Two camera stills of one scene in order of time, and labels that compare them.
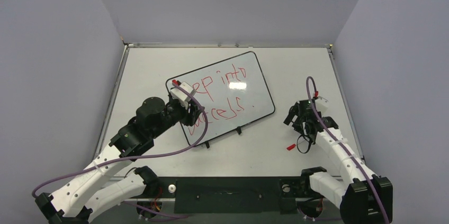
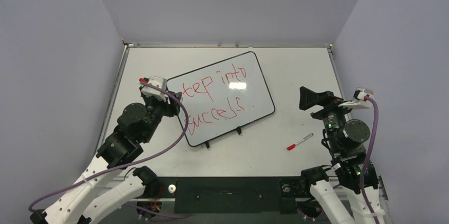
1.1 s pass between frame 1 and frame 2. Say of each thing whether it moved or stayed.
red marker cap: stayed
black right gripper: moved
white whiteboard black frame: stayed
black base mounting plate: stayed
